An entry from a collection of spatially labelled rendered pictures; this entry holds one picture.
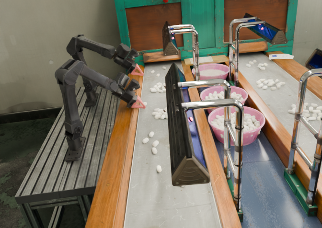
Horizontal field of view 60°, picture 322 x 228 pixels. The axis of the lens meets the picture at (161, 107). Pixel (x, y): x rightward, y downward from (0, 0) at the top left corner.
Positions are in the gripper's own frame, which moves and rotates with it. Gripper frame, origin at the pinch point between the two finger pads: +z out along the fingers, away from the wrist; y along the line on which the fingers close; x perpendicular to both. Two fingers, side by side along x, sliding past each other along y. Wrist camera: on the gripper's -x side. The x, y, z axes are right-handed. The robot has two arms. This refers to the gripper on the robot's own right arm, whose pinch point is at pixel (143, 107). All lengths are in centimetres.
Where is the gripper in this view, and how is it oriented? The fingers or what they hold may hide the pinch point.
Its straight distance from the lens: 157.9
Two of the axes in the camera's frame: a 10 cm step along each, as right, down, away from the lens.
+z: 8.3, 5.0, 2.6
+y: -0.1, -4.5, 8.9
